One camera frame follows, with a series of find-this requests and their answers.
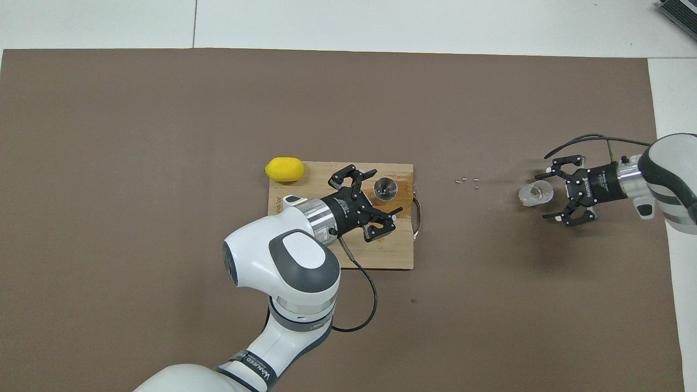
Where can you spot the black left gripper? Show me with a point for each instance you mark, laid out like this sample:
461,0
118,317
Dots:
346,211

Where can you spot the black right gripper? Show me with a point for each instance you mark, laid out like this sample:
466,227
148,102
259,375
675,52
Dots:
593,185

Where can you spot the small clear glass cup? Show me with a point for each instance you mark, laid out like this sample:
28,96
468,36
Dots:
535,195

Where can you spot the steel double jigger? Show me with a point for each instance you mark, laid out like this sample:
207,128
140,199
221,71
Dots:
385,189

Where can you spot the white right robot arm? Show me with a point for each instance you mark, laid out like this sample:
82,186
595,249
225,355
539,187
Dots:
670,179

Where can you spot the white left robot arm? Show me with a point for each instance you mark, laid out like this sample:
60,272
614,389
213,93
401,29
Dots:
283,261

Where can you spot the stained wooden cutting board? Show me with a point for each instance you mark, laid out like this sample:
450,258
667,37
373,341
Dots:
321,177

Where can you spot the yellow lemon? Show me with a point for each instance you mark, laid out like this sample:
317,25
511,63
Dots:
285,169

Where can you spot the grey ribbed device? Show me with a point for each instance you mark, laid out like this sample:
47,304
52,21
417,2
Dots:
680,13

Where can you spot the brown table mat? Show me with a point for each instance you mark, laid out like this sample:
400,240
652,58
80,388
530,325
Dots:
136,163

